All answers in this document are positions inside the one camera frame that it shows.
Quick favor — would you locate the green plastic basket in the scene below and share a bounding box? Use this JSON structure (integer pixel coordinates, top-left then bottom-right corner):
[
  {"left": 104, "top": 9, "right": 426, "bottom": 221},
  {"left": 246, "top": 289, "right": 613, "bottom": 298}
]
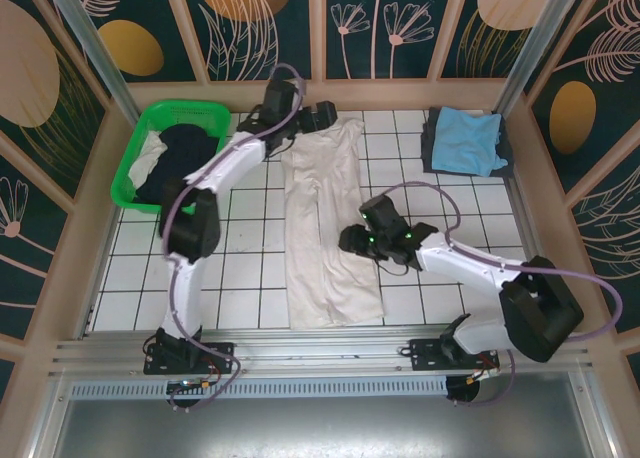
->
[{"left": 110, "top": 99, "right": 233, "bottom": 216}]

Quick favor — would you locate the slotted grey cable duct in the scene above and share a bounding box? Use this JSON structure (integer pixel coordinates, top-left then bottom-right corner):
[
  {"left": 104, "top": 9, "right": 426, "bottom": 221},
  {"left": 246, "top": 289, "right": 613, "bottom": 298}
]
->
[{"left": 69, "top": 379, "right": 450, "bottom": 400}]

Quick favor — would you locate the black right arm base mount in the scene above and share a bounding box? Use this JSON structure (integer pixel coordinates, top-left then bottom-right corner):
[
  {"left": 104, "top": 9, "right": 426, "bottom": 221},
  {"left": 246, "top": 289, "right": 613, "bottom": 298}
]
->
[{"left": 408, "top": 337, "right": 502, "bottom": 373}]

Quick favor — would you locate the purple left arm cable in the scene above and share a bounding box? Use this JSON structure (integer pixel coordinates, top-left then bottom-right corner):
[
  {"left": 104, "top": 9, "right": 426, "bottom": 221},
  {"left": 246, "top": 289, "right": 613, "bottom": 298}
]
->
[{"left": 158, "top": 63, "right": 309, "bottom": 415}]

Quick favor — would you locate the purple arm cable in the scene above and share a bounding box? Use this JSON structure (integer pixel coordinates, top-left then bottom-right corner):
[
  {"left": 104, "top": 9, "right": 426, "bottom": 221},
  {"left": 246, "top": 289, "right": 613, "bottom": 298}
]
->
[
  {"left": 158, "top": 63, "right": 309, "bottom": 415},
  {"left": 383, "top": 179, "right": 625, "bottom": 410}
]

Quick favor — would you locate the aluminium mounting rail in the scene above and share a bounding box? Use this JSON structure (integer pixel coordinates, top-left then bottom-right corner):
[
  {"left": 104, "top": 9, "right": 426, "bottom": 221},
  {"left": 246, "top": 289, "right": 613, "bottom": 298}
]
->
[{"left": 48, "top": 326, "right": 592, "bottom": 381}]

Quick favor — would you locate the navy blue t-shirt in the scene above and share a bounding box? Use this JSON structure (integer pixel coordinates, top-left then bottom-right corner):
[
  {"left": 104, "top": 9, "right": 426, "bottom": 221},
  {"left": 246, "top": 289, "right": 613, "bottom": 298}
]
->
[{"left": 133, "top": 122, "right": 227, "bottom": 217}]

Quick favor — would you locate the aluminium frame post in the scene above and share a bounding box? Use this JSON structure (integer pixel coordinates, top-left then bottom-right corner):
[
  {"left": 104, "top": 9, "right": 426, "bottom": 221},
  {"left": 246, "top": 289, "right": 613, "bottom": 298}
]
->
[
  {"left": 499, "top": 0, "right": 570, "bottom": 123},
  {"left": 41, "top": 0, "right": 142, "bottom": 125}
]

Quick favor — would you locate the dark grey folded t-shirt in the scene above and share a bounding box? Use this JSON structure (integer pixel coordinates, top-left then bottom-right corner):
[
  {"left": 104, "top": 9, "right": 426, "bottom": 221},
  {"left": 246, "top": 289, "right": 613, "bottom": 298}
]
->
[{"left": 420, "top": 106, "right": 517, "bottom": 177}]

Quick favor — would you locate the light blue folded t-shirt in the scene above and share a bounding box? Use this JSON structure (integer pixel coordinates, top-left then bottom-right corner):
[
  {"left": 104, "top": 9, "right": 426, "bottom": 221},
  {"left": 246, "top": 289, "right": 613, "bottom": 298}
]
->
[{"left": 430, "top": 106, "right": 508, "bottom": 179}]

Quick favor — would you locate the cream white t-shirt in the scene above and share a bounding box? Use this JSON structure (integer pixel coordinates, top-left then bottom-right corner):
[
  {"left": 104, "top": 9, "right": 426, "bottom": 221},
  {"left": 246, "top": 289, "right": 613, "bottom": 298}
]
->
[{"left": 279, "top": 117, "right": 389, "bottom": 330}]

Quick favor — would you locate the white crumpled t-shirt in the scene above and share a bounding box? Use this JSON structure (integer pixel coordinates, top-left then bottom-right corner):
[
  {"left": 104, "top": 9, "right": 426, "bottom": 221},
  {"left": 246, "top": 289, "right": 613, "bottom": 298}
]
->
[{"left": 128, "top": 131, "right": 169, "bottom": 185}]

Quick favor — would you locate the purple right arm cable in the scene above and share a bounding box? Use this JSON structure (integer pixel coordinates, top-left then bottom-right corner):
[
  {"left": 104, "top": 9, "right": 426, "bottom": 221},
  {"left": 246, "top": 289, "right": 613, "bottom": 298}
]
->
[{"left": 383, "top": 179, "right": 625, "bottom": 410}]

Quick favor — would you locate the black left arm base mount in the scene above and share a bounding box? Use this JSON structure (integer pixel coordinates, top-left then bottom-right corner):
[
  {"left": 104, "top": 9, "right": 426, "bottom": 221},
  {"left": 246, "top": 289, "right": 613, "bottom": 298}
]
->
[{"left": 143, "top": 327, "right": 236, "bottom": 377}]

